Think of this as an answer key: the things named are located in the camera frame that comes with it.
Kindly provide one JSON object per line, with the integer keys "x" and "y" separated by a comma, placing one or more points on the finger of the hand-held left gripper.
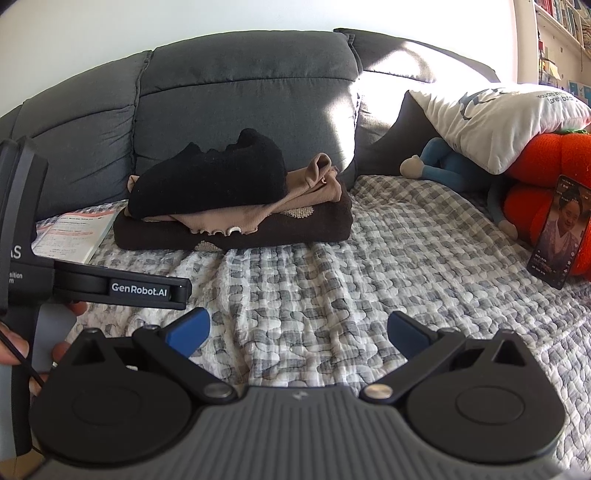
{"x": 147, "y": 290}

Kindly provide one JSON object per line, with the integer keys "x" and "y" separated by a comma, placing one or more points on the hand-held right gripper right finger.
{"x": 408, "y": 334}

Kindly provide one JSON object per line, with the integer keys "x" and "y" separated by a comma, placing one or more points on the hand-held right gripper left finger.
{"x": 189, "y": 330}

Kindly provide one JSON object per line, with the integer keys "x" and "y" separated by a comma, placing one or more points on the black knit cardigan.
{"x": 217, "y": 175}

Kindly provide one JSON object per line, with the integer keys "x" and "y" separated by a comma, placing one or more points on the person's left hand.
{"x": 11, "y": 346}

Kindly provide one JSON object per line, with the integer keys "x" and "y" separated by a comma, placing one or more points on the white paper booklet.
{"x": 69, "y": 235}

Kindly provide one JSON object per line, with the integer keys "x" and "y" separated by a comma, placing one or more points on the grey checkered blanket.
{"x": 346, "y": 286}

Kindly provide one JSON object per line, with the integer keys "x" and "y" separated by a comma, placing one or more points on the dark brown folded garment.
{"x": 295, "y": 228}

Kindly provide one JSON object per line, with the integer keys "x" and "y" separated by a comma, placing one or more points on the beige ribbed top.
{"x": 309, "y": 189}

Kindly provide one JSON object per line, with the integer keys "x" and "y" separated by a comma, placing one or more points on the blue plush doll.
{"x": 452, "y": 161}

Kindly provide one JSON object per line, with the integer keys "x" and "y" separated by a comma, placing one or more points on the black smartphone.
{"x": 561, "y": 235}

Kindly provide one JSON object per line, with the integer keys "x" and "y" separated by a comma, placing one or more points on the dark grey throw pillow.
{"x": 392, "y": 134}

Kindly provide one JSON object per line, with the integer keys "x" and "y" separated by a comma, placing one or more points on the grey sofa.
{"x": 231, "y": 92}

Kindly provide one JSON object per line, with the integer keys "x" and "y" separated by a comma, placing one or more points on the red flower cushion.
{"x": 549, "y": 157}

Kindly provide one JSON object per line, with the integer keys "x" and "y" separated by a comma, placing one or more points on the white printed pillow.
{"x": 508, "y": 120}

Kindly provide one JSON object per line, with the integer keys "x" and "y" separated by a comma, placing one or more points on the wall bookshelf with books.
{"x": 554, "y": 46}

